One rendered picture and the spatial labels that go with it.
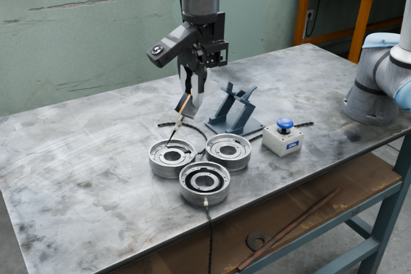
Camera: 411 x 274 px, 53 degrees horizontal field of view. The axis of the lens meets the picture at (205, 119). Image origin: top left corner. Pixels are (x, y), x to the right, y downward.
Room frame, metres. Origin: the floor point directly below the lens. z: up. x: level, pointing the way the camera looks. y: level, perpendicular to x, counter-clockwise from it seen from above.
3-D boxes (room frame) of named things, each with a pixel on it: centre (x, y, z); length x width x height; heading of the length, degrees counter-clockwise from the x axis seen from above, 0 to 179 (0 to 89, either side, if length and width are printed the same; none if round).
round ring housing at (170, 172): (0.74, 0.07, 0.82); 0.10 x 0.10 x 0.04
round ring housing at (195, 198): (0.65, 0.00, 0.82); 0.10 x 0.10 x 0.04
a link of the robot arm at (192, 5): (0.82, 0.02, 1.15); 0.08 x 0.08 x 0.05
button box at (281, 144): (0.84, -0.20, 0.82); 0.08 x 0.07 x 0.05; 124
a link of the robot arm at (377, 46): (1.01, -0.47, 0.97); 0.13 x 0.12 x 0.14; 8
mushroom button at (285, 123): (0.83, -0.19, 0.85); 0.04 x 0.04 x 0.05
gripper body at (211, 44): (0.82, 0.01, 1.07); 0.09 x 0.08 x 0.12; 126
